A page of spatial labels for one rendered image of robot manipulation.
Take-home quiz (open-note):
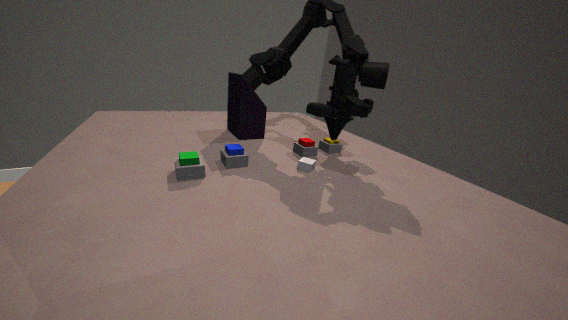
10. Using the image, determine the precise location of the blue button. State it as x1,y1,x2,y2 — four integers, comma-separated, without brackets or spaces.
220,144,249,169

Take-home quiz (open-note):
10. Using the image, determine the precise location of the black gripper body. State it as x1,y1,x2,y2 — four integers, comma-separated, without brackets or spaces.
306,83,358,118

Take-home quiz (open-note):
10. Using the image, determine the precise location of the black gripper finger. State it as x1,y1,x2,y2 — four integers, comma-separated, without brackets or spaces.
324,116,342,140
334,115,354,140

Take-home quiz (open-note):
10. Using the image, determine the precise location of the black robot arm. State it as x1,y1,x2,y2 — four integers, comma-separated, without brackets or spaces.
242,0,389,118

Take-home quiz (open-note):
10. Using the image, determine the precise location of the small white block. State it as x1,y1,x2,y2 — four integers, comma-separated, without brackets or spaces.
298,157,316,172

